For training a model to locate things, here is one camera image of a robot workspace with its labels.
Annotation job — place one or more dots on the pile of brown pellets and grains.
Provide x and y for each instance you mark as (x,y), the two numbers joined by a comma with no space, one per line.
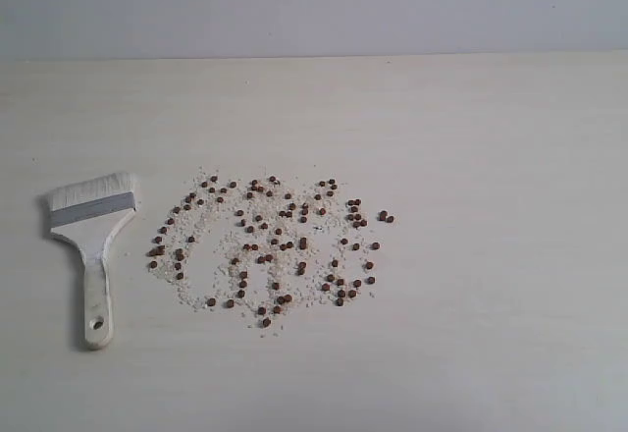
(263,249)

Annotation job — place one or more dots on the white paint brush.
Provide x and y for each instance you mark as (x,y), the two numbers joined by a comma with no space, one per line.
(88,216)

